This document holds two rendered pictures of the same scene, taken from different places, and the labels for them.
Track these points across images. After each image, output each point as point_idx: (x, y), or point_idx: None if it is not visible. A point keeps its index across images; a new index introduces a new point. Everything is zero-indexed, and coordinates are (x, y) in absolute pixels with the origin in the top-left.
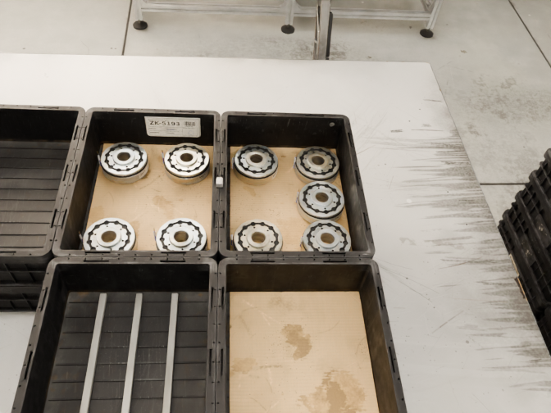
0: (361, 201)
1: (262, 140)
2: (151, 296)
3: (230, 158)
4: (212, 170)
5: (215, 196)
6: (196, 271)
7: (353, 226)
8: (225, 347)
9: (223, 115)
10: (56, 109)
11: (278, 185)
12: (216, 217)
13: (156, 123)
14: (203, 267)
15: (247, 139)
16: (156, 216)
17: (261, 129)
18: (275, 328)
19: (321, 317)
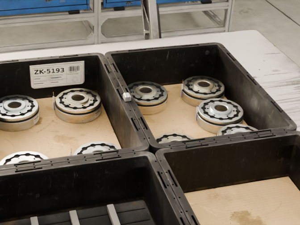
0: (264, 94)
1: (143, 79)
2: (84, 213)
3: None
4: (115, 90)
5: (127, 107)
6: (132, 169)
7: (260, 124)
8: (194, 213)
9: (106, 54)
10: None
11: (172, 111)
12: (136, 122)
13: (40, 72)
14: (140, 161)
15: (129, 81)
16: (62, 150)
17: (143, 66)
18: (223, 217)
19: (263, 201)
